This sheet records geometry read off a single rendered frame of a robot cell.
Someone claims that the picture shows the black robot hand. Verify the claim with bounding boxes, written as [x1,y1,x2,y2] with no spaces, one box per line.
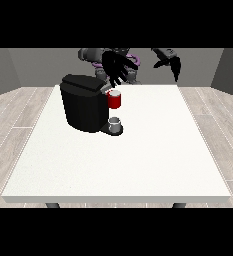
[101,49,140,89]
[153,55,183,83]

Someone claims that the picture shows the pale grey machine lid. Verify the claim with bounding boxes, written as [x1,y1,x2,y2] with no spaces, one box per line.
[99,82,114,95]

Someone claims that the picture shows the red pod holder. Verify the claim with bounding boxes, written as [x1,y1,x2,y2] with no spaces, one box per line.
[106,90,123,110]

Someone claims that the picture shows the black coffee machine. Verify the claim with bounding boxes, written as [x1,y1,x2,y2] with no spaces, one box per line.
[59,73,124,136]

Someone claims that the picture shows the grey robot trunk purple rings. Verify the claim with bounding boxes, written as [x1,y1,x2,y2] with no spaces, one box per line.
[90,48,144,86]

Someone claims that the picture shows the small grey cup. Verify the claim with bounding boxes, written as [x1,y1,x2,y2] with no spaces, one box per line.
[107,116,123,134]

